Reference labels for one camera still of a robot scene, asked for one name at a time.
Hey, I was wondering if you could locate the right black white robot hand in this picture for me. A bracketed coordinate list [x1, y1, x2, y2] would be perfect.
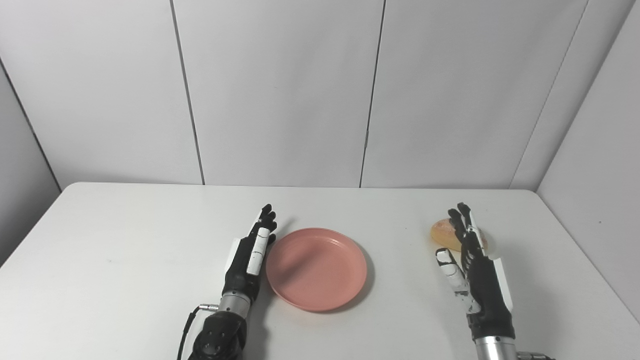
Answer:
[435, 202, 516, 342]

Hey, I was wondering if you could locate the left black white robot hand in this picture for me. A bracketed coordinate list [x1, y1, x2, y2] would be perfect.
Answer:
[222, 203, 278, 302]

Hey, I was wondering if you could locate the pink round plate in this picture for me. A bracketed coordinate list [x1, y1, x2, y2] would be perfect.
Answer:
[265, 228, 368, 313]

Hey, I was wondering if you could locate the golden bread roll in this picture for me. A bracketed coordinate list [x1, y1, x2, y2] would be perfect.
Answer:
[430, 217, 488, 252]

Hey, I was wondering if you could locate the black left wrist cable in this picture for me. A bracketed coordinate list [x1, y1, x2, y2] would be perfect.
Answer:
[176, 303, 220, 360]

